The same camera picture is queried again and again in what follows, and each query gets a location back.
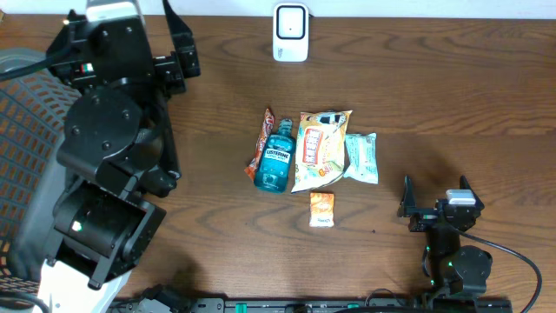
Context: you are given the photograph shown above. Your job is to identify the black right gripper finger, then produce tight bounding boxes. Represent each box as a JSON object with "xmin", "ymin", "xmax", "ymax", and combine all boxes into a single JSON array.
[
  {"xmin": 460, "ymin": 176, "xmax": 485, "ymax": 211},
  {"xmin": 397, "ymin": 176, "xmax": 417, "ymax": 217}
]

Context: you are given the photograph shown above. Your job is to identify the pale green tissue pack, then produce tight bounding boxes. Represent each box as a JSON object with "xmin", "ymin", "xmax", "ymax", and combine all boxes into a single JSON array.
[{"xmin": 343, "ymin": 133, "xmax": 379, "ymax": 184}]

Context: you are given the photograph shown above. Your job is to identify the small orange candy pack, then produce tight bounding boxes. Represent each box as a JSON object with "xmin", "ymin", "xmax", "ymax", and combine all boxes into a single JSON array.
[{"xmin": 309, "ymin": 192, "xmax": 334, "ymax": 228}]

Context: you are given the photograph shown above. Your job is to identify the yellow snack bag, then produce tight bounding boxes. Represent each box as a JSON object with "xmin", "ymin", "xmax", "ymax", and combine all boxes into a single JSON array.
[{"xmin": 291, "ymin": 110, "xmax": 352, "ymax": 193}]

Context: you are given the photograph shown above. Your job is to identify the orange red snack stick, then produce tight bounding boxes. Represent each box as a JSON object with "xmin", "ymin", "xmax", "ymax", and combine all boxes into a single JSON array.
[{"xmin": 244, "ymin": 108, "xmax": 275, "ymax": 182}]

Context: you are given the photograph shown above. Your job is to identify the blue Listerine mouthwash bottle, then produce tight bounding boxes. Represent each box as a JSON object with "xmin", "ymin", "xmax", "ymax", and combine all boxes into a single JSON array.
[{"xmin": 254, "ymin": 118, "xmax": 296, "ymax": 193}]

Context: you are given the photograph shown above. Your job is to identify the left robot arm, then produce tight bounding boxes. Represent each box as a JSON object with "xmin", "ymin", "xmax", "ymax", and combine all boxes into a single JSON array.
[{"xmin": 38, "ymin": 1, "xmax": 201, "ymax": 312}]

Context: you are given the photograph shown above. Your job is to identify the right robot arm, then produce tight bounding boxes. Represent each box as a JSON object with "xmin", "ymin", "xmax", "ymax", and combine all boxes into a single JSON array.
[{"xmin": 397, "ymin": 176, "xmax": 493, "ymax": 297}]

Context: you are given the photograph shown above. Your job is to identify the white barcode scanner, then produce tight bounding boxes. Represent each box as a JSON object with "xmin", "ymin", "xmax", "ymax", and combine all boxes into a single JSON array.
[{"xmin": 273, "ymin": 3, "xmax": 309, "ymax": 63}]

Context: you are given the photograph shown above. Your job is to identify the dark grey plastic basket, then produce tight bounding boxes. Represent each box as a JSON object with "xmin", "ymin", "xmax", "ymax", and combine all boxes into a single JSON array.
[{"xmin": 1, "ymin": 70, "xmax": 80, "ymax": 294}]

